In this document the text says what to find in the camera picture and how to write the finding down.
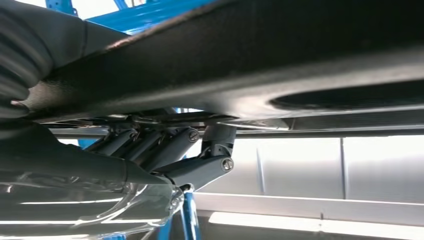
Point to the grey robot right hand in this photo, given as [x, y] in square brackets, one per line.
[66, 185]

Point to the blue metal shelf rack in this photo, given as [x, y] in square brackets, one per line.
[139, 18]

